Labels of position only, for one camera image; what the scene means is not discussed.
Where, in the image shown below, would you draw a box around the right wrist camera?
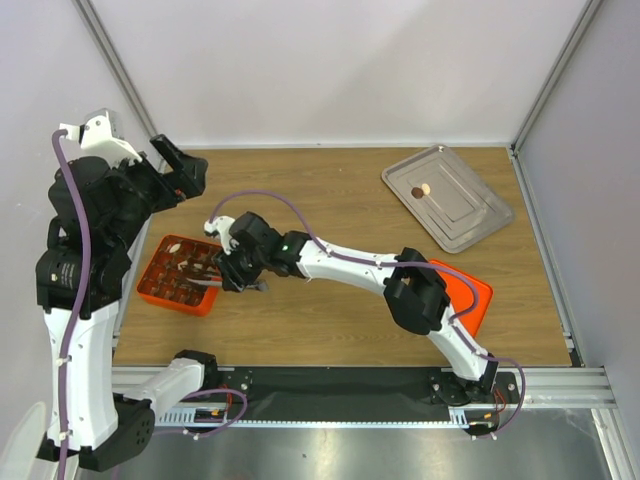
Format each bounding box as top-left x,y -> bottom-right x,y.
203,216 -> 238,255

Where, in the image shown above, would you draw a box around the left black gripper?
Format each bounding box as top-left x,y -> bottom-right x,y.
107,133 -> 207,248

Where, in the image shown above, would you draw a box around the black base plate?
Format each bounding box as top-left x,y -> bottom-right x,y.
219,366 -> 520,407

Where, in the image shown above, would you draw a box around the orange box lid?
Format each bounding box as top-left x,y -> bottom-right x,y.
427,258 -> 495,339

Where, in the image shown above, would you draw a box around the metal tray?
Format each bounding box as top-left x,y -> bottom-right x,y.
381,145 -> 515,254

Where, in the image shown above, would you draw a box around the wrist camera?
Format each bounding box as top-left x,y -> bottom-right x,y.
203,216 -> 238,255
59,108 -> 142,167

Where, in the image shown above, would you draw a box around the orange compartment chocolate box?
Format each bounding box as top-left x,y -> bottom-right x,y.
136,234 -> 222,317

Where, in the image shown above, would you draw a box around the metal tongs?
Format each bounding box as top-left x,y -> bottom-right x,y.
177,263 -> 269,293

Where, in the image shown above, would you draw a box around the aluminium frame rail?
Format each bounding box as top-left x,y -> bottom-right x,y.
524,367 -> 617,409

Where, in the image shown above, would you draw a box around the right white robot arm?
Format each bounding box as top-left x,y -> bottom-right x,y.
204,212 -> 498,402

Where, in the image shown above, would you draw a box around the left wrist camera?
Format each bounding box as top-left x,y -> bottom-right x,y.
59,108 -> 142,167

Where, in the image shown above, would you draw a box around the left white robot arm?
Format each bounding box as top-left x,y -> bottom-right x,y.
36,135 -> 220,472

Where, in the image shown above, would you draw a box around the grey cable duct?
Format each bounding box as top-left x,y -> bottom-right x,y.
155,402 -> 498,431

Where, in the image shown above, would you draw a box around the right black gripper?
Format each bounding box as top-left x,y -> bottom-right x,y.
213,238 -> 268,293

